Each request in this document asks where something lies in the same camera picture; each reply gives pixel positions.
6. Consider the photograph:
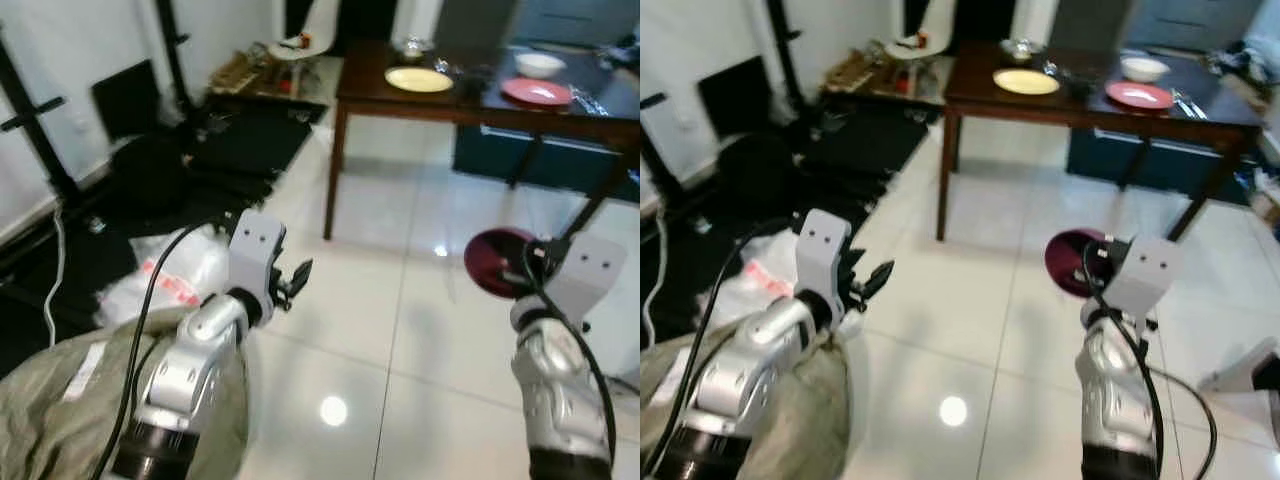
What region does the maroon bowl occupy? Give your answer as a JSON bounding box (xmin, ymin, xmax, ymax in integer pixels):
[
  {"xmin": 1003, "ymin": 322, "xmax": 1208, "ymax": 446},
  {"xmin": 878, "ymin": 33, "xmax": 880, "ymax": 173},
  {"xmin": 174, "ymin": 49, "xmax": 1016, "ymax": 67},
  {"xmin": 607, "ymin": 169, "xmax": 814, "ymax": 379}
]
[
  {"xmin": 463, "ymin": 227, "xmax": 547, "ymax": 300},
  {"xmin": 1044, "ymin": 228, "xmax": 1113, "ymax": 299}
]

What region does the white plastic bag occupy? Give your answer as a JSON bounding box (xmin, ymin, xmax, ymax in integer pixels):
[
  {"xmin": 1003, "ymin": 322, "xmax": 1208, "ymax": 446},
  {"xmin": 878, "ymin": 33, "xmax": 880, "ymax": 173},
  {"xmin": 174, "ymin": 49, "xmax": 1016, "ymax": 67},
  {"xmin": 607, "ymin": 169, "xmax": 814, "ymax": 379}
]
[
  {"xmin": 93, "ymin": 224, "xmax": 241, "ymax": 331},
  {"xmin": 715, "ymin": 232, "xmax": 831, "ymax": 331}
]

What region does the dark blue cabinet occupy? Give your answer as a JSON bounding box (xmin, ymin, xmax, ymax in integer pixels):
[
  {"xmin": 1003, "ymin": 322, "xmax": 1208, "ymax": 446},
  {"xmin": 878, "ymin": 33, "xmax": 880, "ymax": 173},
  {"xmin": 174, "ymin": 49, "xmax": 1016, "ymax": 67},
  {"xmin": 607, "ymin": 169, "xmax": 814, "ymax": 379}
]
[
  {"xmin": 451, "ymin": 122, "xmax": 641, "ymax": 204},
  {"xmin": 1065, "ymin": 125, "xmax": 1263, "ymax": 206}
]

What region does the black floor mat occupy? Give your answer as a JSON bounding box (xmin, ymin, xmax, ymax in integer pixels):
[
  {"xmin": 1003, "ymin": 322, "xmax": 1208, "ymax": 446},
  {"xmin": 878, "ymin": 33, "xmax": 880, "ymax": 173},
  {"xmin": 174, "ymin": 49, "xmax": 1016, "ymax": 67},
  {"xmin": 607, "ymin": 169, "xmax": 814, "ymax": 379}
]
[
  {"xmin": 185, "ymin": 95, "xmax": 316, "ymax": 201},
  {"xmin": 800, "ymin": 95, "xmax": 931, "ymax": 196}
]

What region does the black bag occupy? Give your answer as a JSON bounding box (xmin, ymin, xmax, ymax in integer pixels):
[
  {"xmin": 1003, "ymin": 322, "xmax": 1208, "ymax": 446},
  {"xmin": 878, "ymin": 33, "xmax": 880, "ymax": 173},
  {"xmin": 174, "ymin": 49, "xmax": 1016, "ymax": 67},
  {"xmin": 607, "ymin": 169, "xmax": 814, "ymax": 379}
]
[
  {"xmin": 715, "ymin": 132, "xmax": 811, "ymax": 236},
  {"xmin": 105, "ymin": 135, "xmax": 201, "ymax": 236}
]

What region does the dark wooden table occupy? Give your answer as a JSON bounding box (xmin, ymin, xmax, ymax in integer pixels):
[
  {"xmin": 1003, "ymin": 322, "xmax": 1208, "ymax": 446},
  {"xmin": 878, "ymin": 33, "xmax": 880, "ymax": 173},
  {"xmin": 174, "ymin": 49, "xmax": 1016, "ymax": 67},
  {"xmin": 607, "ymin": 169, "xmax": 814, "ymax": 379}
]
[
  {"xmin": 322, "ymin": 40, "xmax": 641, "ymax": 241},
  {"xmin": 935, "ymin": 40, "xmax": 1263, "ymax": 243}
]

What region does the grey-green woven sack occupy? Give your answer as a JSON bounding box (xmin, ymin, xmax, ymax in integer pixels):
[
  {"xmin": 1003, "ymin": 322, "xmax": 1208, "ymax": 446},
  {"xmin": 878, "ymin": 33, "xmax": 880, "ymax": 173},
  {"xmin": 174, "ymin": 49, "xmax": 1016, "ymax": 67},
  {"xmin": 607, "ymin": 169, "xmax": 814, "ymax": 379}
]
[
  {"xmin": 0, "ymin": 318, "xmax": 251, "ymax": 480},
  {"xmin": 640, "ymin": 330, "xmax": 856, "ymax": 480}
]

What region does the red plate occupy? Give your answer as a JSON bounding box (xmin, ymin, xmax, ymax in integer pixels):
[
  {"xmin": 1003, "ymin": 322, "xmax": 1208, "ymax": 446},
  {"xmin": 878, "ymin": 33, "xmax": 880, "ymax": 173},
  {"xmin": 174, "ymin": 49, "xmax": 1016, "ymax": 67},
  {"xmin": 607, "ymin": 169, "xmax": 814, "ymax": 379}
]
[
  {"xmin": 499, "ymin": 77, "xmax": 575, "ymax": 108},
  {"xmin": 1105, "ymin": 80, "xmax": 1177, "ymax": 111}
]

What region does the dark cup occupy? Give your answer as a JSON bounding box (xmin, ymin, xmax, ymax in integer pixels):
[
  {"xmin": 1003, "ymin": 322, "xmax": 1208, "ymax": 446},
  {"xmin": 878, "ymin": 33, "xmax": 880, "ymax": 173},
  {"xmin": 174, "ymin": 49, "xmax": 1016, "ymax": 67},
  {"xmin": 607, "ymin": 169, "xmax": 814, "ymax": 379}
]
[
  {"xmin": 455, "ymin": 62, "xmax": 498, "ymax": 98},
  {"xmin": 1062, "ymin": 66, "xmax": 1101, "ymax": 99}
]

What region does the white plastic object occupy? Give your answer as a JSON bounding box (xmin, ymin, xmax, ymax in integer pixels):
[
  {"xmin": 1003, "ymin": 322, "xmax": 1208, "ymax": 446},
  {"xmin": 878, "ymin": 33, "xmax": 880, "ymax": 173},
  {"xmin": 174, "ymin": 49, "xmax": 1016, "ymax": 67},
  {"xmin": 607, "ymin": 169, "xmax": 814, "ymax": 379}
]
[{"xmin": 1198, "ymin": 338, "xmax": 1280, "ymax": 448}]

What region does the yellow plate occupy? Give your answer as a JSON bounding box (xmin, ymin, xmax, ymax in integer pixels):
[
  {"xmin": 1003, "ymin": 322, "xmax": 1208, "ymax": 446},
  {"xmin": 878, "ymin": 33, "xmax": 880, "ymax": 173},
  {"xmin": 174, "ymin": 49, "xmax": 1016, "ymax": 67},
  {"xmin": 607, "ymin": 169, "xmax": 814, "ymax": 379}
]
[
  {"xmin": 992, "ymin": 68, "xmax": 1062, "ymax": 97},
  {"xmin": 384, "ymin": 66, "xmax": 455, "ymax": 95}
]

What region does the white bowl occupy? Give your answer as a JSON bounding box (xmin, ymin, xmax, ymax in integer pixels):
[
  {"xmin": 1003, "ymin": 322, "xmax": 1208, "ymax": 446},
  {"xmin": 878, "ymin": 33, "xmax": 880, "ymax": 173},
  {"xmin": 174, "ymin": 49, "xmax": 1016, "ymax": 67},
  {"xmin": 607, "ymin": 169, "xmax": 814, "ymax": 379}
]
[
  {"xmin": 1119, "ymin": 56, "xmax": 1172, "ymax": 84},
  {"xmin": 512, "ymin": 52, "xmax": 568, "ymax": 80}
]

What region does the wooden crate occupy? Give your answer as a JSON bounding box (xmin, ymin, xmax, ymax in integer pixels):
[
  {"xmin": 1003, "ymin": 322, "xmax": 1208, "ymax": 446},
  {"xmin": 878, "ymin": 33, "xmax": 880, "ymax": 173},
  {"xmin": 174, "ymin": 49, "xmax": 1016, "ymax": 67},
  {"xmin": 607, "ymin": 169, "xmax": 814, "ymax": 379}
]
[
  {"xmin": 207, "ymin": 48, "xmax": 306, "ymax": 101},
  {"xmin": 822, "ymin": 48, "xmax": 916, "ymax": 101}
]

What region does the small round white table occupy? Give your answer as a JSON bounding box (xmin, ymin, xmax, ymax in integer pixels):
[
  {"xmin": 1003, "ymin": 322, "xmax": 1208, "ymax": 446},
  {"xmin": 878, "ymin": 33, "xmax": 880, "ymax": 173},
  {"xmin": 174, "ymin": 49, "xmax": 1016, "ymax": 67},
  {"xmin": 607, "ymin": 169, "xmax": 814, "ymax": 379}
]
[
  {"xmin": 883, "ymin": 32, "xmax": 951, "ymax": 63},
  {"xmin": 266, "ymin": 32, "xmax": 337, "ymax": 63}
]

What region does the black square panel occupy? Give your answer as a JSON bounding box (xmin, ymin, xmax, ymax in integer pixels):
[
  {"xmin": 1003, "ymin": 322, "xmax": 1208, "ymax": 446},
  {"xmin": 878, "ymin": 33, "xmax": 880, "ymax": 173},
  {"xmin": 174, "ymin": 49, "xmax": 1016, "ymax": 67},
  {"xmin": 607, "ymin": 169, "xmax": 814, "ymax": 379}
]
[
  {"xmin": 91, "ymin": 59, "xmax": 163, "ymax": 143},
  {"xmin": 697, "ymin": 55, "xmax": 773, "ymax": 141}
]

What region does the black metal pole stand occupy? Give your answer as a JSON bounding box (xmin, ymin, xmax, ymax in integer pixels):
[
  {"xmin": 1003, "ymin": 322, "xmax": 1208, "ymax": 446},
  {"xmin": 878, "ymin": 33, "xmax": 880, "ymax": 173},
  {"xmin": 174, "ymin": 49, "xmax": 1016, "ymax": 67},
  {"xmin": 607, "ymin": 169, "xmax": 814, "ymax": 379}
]
[
  {"xmin": 152, "ymin": 0, "xmax": 199, "ymax": 101},
  {"xmin": 0, "ymin": 28, "xmax": 83, "ymax": 206},
  {"xmin": 765, "ymin": 0, "xmax": 813, "ymax": 101}
]

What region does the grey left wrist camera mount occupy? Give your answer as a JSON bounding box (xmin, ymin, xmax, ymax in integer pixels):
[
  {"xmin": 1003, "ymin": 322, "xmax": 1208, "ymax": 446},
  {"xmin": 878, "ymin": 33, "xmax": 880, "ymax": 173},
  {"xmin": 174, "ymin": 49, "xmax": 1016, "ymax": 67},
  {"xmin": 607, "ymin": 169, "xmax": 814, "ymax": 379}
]
[
  {"xmin": 226, "ymin": 209, "xmax": 288, "ymax": 303},
  {"xmin": 795, "ymin": 208, "xmax": 853, "ymax": 301}
]

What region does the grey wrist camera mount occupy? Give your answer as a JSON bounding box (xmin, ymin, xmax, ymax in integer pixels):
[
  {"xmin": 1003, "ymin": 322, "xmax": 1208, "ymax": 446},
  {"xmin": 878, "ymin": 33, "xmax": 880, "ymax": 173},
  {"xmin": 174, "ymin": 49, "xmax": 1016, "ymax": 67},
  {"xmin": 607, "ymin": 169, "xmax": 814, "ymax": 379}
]
[
  {"xmin": 226, "ymin": 209, "xmax": 288, "ymax": 303},
  {"xmin": 795, "ymin": 208, "xmax": 853, "ymax": 301},
  {"xmin": 545, "ymin": 232, "xmax": 630, "ymax": 323},
  {"xmin": 1105, "ymin": 236, "xmax": 1184, "ymax": 323}
]

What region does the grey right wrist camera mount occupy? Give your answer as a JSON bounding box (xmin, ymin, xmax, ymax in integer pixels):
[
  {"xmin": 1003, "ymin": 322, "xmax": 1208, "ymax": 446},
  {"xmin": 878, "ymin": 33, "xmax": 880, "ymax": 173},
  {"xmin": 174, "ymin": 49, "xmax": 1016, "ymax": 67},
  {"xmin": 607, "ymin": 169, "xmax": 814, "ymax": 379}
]
[
  {"xmin": 545, "ymin": 232, "xmax": 630, "ymax": 323},
  {"xmin": 1105, "ymin": 236, "xmax": 1184, "ymax": 323}
]

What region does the white cable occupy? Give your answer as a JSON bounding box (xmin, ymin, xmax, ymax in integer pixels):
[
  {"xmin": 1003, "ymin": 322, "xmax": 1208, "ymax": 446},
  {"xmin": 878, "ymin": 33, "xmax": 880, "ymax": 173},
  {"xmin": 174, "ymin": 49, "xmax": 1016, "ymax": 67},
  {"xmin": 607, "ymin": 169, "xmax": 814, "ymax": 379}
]
[
  {"xmin": 642, "ymin": 200, "xmax": 669, "ymax": 351},
  {"xmin": 38, "ymin": 198, "xmax": 69, "ymax": 349}
]

